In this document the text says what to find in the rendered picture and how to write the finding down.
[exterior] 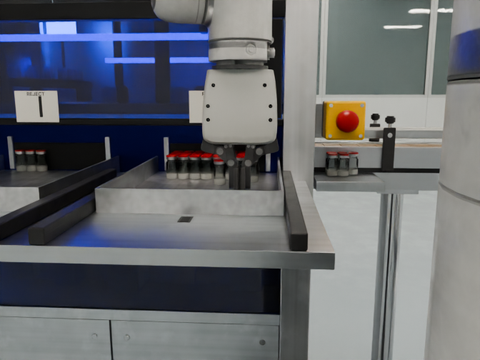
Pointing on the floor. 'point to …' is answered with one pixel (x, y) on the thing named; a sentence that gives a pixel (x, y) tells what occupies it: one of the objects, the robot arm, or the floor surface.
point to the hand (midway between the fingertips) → (240, 180)
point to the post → (298, 159)
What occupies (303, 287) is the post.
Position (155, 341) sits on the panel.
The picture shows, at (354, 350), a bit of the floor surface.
